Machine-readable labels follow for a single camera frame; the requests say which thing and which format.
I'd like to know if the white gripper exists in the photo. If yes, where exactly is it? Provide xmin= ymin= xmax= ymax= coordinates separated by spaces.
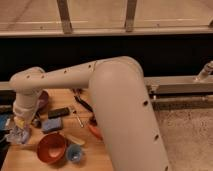
xmin=13 ymin=91 xmax=42 ymax=129

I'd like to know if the small blue bowl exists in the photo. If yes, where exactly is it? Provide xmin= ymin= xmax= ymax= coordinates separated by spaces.
xmin=66 ymin=144 xmax=83 ymax=163

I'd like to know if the black marker tool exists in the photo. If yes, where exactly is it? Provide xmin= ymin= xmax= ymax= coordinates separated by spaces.
xmin=74 ymin=96 xmax=93 ymax=112

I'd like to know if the dark red grapes toy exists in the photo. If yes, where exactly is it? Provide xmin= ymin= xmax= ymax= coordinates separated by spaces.
xmin=89 ymin=115 xmax=97 ymax=126

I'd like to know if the red bowl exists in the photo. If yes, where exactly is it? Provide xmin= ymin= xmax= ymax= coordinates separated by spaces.
xmin=37 ymin=133 xmax=67 ymax=164

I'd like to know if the black rectangular block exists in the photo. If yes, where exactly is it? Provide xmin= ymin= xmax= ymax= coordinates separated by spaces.
xmin=48 ymin=107 xmax=69 ymax=119

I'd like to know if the purple bowl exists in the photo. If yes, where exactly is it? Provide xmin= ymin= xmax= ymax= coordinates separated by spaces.
xmin=38 ymin=91 xmax=49 ymax=109

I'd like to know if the metal spoon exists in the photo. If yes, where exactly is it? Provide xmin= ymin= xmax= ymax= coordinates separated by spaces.
xmin=69 ymin=106 xmax=84 ymax=128

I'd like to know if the grey blue towel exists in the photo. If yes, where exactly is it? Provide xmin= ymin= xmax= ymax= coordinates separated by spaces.
xmin=6 ymin=126 xmax=31 ymax=144

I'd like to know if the metal rail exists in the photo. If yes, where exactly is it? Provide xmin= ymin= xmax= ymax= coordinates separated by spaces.
xmin=144 ymin=76 xmax=213 ymax=94

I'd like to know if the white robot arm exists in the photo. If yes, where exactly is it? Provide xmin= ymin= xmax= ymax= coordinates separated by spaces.
xmin=9 ymin=56 xmax=172 ymax=171

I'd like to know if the blue sponge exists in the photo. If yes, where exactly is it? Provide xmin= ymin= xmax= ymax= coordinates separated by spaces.
xmin=42 ymin=118 xmax=63 ymax=134

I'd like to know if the wooden spatula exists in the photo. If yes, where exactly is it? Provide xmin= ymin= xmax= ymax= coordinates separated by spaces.
xmin=65 ymin=134 xmax=85 ymax=146

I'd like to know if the dark brown small toy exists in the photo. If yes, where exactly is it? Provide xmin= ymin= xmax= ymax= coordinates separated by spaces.
xmin=72 ymin=89 xmax=83 ymax=94

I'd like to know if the small dark metal cup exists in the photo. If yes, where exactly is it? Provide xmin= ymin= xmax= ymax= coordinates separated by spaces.
xmin=31 ymin=114 xmax=41 ymax=128

